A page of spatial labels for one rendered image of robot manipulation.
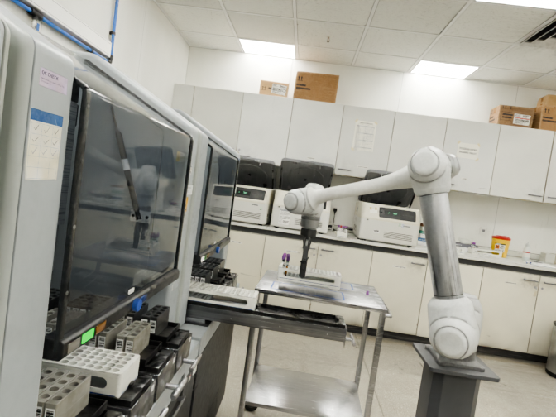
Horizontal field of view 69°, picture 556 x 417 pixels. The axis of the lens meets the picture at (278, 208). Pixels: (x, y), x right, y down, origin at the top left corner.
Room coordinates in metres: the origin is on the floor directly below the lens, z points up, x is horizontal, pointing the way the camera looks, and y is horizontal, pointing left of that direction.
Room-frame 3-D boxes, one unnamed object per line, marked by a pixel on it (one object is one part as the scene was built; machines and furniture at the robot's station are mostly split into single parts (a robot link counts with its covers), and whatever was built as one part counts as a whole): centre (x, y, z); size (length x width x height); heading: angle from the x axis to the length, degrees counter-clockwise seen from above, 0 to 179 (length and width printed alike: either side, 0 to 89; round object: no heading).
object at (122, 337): (1.01, 0.33, 0.85); 0.12 x 0.02 x 0.06; 176
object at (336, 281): (1.90, -0.19, 0.89); 0.30 x 0.10 x 0.06; 85
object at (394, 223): (4.09, -1.09, 1.25); 0.62 x 0.56 x 0.69; 176
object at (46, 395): (0.71, 0.35, 0.85); 0.12 x 0.02 x 0.06; 177
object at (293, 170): (4.14, -0.24, 1.24); 0.62 x 0.56 x 0.69; 177
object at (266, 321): (1.55, 0.00, 0.78); 0.73 x 0.14 x 0.09; 87
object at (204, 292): (1.56, 0.18, 0.83); 0.30 x 0.10 x 0.06; 87
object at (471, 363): (1.62, -0.79, 0.73); 0.22 x 0.18 x 0.06; 177
